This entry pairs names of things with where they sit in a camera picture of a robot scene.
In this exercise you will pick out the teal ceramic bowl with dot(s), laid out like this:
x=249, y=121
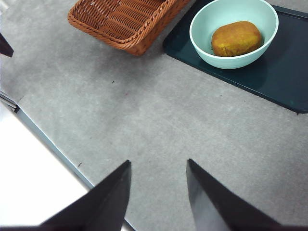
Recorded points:
x=202, y=31

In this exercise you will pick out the brown wicker basket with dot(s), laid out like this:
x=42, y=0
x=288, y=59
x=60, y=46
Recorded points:
x=125, y=24

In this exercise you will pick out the grey metal table corner bracket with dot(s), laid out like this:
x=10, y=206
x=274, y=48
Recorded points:
x=9, y=102

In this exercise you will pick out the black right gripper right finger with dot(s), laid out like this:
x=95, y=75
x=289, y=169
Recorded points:
x=211, y=207

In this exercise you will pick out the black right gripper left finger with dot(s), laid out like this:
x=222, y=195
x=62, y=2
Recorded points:
x=103, y=207

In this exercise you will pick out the dark green rectangular tray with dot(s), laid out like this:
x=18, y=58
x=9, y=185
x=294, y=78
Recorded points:
x=276, y=79

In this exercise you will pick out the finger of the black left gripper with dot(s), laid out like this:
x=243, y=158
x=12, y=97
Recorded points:
x=5, y=47

